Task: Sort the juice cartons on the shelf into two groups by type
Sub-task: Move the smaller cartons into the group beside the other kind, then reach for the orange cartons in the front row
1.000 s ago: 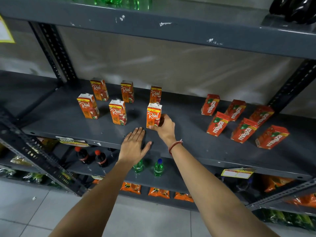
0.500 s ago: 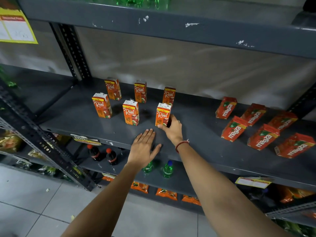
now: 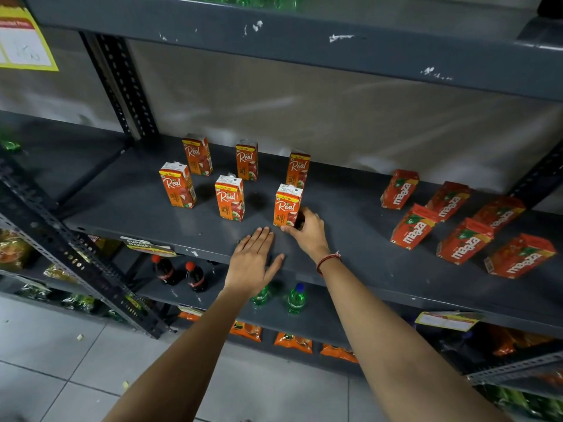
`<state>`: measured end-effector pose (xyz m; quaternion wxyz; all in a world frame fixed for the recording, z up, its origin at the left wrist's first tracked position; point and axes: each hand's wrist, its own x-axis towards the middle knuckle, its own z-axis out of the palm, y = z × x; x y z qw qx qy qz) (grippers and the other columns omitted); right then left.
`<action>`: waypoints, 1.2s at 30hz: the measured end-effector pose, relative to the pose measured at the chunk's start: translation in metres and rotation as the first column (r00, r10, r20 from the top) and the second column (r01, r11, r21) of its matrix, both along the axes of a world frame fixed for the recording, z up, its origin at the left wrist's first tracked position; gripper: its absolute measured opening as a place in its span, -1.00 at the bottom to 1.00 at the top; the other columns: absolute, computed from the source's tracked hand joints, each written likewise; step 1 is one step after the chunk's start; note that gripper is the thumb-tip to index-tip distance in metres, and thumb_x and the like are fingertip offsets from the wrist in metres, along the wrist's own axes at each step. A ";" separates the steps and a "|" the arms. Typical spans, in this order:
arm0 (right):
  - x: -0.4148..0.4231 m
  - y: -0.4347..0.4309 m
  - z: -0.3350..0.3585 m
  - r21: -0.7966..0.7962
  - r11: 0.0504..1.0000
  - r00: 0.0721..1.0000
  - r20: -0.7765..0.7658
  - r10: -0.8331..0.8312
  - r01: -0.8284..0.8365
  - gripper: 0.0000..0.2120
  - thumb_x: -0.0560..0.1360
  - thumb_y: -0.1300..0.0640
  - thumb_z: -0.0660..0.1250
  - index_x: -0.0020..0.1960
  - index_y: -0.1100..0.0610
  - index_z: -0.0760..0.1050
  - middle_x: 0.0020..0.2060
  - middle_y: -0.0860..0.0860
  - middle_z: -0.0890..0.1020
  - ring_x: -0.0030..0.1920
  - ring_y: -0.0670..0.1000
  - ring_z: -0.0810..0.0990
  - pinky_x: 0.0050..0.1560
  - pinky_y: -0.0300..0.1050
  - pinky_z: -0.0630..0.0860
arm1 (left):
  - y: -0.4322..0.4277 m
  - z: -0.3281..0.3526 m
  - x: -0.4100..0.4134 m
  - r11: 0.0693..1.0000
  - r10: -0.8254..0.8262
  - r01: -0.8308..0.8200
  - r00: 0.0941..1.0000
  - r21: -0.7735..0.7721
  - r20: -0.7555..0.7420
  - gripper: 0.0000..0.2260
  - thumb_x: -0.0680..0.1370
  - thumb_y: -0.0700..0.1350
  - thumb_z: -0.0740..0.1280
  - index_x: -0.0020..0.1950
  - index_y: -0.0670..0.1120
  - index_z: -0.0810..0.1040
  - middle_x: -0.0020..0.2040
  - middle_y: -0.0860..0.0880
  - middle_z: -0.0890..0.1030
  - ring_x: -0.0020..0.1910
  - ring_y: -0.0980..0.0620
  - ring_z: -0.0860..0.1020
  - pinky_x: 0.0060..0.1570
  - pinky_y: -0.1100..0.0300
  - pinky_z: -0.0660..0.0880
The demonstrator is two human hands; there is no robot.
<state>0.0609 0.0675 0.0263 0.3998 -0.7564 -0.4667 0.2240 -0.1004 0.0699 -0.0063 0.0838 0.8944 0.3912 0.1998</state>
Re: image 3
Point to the person's left hand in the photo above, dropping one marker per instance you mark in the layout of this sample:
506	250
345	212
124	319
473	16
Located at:
248	270

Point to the person's right hand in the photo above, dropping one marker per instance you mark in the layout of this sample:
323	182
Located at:
312	237

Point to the person's right thumb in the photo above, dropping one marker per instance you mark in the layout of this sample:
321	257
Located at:
289	228

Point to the person's left thumb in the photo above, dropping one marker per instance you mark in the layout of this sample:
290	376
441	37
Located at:
275	267

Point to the person's left little finger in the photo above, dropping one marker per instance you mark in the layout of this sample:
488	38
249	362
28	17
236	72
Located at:
240	248

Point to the person's left middle finger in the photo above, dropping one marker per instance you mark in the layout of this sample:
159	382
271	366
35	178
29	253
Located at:
259	241

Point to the small orange juice carton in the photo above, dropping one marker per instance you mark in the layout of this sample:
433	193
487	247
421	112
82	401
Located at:
287	206

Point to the person's right forearm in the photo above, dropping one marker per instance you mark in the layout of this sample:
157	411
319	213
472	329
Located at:
396	355

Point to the person's left forearm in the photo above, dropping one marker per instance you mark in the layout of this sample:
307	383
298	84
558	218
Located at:
184	369

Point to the green soda bottle blue cap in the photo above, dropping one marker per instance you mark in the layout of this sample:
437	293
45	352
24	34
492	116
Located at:
297	299

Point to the group of orange juice cartons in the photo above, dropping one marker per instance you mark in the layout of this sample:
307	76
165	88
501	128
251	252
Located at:
230	199

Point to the dark cola bottle red cap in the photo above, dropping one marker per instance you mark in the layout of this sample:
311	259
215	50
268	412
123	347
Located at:
195	276
163	272

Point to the grey metal shelving rack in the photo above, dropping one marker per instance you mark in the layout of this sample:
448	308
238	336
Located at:
352	224
66	248

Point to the orange snack packet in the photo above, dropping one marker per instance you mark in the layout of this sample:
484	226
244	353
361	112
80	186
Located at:
338	352
189	316
294	342
510	340
246	331

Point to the yellow white shelf label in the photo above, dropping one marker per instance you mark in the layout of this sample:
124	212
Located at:
147	246
446	320
190	310

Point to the green snack packet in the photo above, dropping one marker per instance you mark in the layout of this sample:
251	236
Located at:
79	302
34	292

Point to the group of red drink cartons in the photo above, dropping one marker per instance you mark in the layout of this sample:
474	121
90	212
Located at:
464	241

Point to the yellow snack packet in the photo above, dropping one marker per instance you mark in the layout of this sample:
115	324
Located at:
13	250
59	273

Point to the pile of green packets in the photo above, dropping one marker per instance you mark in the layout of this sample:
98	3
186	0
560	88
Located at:
523	399

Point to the yellow white price sign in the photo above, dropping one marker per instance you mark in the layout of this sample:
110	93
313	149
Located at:
22	43

